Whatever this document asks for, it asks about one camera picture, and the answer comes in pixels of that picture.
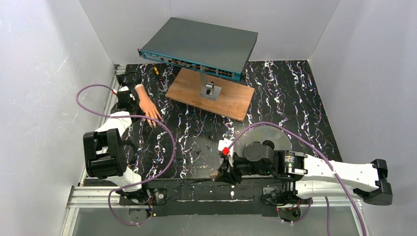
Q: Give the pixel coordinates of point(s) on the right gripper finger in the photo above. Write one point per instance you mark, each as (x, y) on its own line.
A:
(224, 165)
(222, 175)

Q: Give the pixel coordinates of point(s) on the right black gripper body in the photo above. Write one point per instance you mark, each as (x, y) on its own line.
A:
(230, 167)

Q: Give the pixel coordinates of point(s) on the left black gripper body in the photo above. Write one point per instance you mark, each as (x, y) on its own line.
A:
(123, 99)

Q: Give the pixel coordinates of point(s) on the nail polish bottle white cap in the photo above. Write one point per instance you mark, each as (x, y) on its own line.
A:
(213, 174)

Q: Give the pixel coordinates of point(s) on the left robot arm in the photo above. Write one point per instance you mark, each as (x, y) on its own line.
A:
(104, 153)

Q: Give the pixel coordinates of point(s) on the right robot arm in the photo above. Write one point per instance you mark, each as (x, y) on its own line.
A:
(302, 176)

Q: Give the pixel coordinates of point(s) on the mannequin hand with nails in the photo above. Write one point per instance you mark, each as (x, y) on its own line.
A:
(145, 103)

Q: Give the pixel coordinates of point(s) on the yellow black screwdriver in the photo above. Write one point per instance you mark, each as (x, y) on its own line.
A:
(159, 77)

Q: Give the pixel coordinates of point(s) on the grey ribbed round disc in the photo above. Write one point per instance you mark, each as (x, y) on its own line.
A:
(277, 137)

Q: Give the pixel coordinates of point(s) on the wooden base board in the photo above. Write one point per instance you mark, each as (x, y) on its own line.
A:
(233, 101)

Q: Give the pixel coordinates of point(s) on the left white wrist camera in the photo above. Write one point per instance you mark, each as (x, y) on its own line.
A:
(124, 88)

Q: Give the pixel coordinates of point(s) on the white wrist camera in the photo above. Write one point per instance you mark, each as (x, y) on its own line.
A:
(226, 150)
(124, 88)

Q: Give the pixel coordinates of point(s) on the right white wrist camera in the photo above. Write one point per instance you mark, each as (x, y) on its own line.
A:
(226, 150)

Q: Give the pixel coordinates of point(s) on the black plug with cable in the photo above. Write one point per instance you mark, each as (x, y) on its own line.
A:
(129, 79)

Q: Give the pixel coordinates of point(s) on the black front mounting rail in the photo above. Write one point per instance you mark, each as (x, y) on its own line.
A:
(205, 197)

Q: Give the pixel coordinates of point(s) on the metal stand bracket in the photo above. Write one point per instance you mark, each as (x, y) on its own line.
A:
(209, 90)

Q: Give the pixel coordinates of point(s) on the grey teal network switch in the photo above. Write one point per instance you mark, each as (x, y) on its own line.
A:
(216, 50)

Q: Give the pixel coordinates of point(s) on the aluminium frame profile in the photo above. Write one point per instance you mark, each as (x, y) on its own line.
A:
(90, 197)

